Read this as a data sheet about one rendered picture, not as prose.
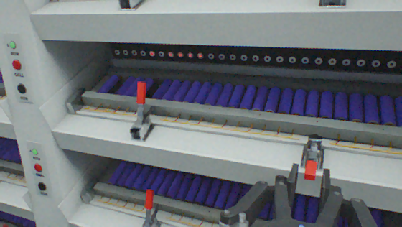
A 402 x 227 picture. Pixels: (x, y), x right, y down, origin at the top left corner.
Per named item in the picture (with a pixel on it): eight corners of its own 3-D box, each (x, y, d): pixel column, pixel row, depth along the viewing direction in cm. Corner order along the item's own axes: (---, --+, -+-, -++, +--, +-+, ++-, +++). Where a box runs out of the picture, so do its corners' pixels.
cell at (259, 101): (268, 95, 57) (262, 118, 53) (258, 94, 58) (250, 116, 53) (268, 86, 56) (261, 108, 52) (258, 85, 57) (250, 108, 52)
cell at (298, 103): (306, 98, 55) (302, 122, 51) (294, 97, 56) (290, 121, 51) (306, 89, 54) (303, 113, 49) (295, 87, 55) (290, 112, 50)
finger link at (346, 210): (329, 202, 32) (364, 208, 31) (329, 184, 36) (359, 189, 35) (327, 215, 32) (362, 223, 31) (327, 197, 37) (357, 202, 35)
